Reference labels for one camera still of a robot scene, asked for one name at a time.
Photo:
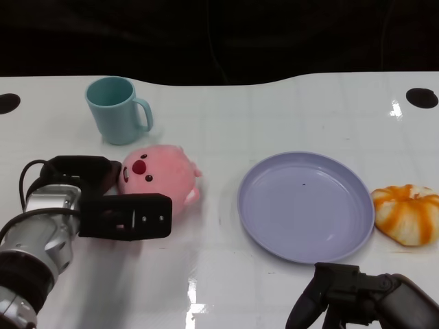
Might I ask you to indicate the pink plush beaver doll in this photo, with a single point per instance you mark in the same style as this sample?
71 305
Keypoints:
164 171

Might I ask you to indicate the orange striped white bun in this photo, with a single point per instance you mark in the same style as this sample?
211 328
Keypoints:
408 214

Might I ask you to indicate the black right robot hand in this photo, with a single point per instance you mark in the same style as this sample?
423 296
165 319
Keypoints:
401 301

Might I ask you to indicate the teal plastic mug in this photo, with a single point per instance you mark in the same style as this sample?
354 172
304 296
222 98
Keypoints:
115 118

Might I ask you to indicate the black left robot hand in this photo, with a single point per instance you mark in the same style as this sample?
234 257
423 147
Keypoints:
113 216

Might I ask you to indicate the lavender plastic plate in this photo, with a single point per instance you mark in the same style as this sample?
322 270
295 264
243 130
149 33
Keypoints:
302 209

